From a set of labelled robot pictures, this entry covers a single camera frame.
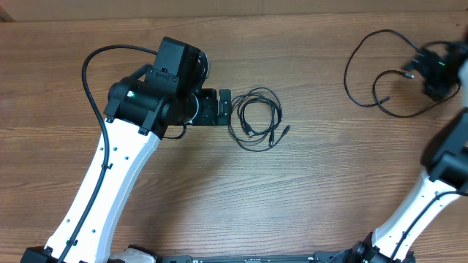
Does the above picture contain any black USB cable dark plug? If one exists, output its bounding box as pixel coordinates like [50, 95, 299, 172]
[228, 91, 291, 153]

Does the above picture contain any thin black cable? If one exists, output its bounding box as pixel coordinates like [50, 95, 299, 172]
[343, 28, 461, 119]

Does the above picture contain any black USB-A cable white plug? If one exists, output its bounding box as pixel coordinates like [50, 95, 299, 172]
[232, 87, 283, 140]

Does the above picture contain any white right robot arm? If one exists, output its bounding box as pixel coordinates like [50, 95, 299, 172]
[333, 41, 467, 262]

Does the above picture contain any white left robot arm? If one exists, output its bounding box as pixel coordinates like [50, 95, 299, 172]
[20, 37, 230, 263]

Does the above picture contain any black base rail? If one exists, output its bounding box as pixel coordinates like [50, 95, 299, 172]
[154, 251, 349, 263]

